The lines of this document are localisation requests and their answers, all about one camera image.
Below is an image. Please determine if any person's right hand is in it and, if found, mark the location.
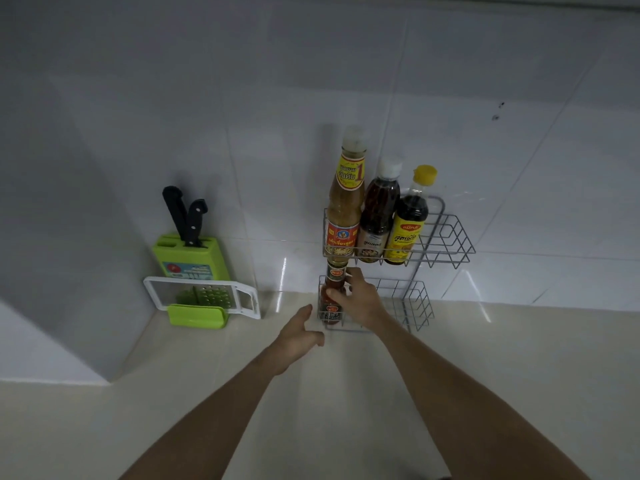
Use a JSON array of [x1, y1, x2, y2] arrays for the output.
[[324, 268, 389, 330]]

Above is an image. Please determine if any person's left hand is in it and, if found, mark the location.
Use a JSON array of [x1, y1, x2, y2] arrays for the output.
[[272, 304, 326, 368]]

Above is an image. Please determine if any small red sauce bottle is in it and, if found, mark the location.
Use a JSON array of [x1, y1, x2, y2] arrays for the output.
[[320, 259, 351, 328]]

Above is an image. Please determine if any person's left forearm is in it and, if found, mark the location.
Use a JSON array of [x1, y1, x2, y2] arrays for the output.
[[119, 351, 287, 480]]

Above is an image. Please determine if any person's right forearm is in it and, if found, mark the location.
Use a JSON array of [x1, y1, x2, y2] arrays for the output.
[[371, 314, 593, 480]]

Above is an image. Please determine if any tall tan sauce bottle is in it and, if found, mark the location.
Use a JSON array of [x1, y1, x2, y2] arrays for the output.
[[324, 125, 368, 261]]

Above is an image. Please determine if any brown sauce bottle white cap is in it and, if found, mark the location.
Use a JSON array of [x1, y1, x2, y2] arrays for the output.
[[357, 157, 404, 264]]

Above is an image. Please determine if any dark sauce bottle yellow cap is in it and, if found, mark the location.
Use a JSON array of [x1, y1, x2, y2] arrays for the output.
[[383, 165, 439, 267]]

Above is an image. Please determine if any white flat grater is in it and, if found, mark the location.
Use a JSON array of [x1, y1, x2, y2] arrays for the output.
[[143, 276, 262, 321]]

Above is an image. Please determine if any green grater holder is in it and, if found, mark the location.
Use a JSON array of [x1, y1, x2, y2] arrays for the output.
[[167, 303, 231, 329]]

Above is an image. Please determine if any green knife block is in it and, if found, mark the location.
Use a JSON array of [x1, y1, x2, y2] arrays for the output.
[[151, 232, 231, 306]]

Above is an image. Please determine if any grey wire two-tier rack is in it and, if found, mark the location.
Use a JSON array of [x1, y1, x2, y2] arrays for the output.
[[318, 195, 477, 336]]

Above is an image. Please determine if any short black knife handle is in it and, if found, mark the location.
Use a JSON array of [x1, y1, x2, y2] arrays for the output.
[[183, 198, 209, 248]]

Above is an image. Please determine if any long black knife handle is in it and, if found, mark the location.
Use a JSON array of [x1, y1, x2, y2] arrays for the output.
[[162, 186, 190, 246]]

